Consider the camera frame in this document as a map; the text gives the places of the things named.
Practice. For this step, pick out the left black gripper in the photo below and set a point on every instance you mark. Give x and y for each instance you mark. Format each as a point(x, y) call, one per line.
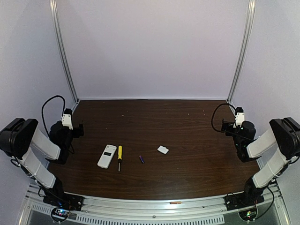
point(78, 130)

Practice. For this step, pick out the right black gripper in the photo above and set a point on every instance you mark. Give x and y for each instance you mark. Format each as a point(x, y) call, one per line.
point(227, 126)

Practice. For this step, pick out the white remote control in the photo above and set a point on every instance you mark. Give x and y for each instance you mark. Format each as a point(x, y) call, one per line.
point(107, 156)

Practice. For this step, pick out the yellow handled screwdriver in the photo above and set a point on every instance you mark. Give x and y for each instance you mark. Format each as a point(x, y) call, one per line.
point(119, 157)

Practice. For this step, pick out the purple AAA battery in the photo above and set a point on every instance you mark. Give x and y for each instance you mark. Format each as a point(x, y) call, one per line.
point(141, 159)

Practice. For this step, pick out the white battery cover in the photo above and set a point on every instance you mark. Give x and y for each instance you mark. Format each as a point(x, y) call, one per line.
point(163, 149)

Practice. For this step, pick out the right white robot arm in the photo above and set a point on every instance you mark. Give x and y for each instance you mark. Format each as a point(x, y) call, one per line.
point(285, 133)

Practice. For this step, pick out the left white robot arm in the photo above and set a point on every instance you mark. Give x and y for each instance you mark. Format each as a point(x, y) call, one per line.
point(30, 149)

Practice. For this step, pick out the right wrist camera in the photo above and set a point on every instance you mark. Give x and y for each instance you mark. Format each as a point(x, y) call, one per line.
point(239, 117)

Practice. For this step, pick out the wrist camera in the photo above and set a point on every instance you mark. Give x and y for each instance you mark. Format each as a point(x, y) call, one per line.
point(239, 117)
point(66, 118)

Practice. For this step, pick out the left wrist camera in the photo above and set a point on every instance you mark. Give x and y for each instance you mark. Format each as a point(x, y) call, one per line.
point(66, 118)

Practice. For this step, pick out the right aluminium frame post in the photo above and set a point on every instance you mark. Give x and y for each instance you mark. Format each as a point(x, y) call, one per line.
point(250, 15)

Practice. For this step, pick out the aluminium frame post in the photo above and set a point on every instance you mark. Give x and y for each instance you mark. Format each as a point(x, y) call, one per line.
point(61, 49)
point(250, 15)

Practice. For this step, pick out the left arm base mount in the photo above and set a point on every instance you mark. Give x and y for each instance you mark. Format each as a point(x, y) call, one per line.
point(63, 206)

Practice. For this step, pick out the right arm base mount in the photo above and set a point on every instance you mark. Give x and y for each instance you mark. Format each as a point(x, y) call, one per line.
point(247, 208)

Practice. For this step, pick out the front aluminium rail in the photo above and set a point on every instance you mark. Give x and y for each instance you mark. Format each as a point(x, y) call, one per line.
point(197, 211)

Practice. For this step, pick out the left aluminium frame post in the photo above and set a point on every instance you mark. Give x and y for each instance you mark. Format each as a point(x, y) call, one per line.
point(61, 49)

